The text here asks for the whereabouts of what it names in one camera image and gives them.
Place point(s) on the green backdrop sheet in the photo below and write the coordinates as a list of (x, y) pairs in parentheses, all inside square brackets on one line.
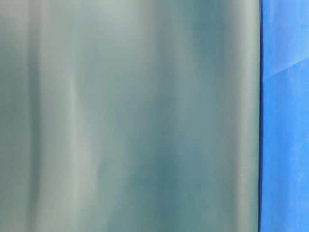
[(129, 115)]

